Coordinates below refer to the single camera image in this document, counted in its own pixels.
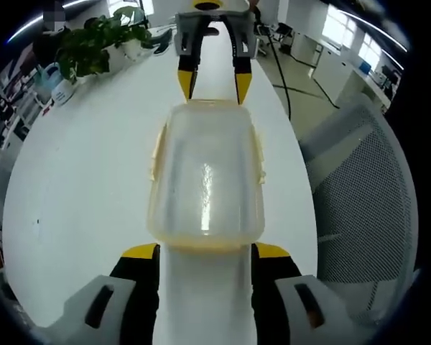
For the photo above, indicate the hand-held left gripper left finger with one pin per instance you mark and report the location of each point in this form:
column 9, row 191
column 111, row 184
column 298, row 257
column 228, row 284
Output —
column 136, row 294

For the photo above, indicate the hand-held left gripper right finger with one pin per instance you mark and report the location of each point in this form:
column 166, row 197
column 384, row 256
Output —
column 273, row 294

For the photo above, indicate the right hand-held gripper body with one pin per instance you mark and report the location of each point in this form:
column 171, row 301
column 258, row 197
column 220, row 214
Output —
column 233, row 5

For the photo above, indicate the clear container with plastic buckle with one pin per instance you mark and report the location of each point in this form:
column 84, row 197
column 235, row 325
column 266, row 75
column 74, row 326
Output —
column 204, row 172

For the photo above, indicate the dark flat object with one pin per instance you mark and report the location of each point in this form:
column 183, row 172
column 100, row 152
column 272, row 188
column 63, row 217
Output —
column 165, row 41

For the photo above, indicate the white planter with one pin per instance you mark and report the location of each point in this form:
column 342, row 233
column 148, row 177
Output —
column 127, row 50

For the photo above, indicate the white cabinet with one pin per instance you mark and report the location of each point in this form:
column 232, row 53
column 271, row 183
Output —
column 335, row 68

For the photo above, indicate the green potted plant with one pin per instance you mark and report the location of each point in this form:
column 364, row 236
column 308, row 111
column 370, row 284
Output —
column 90, row 50

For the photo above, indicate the blue watering can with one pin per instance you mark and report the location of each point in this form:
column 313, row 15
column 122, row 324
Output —
column 62, row 94

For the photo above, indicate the grey mesh office chair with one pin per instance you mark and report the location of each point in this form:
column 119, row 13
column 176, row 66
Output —
column 362, row 197

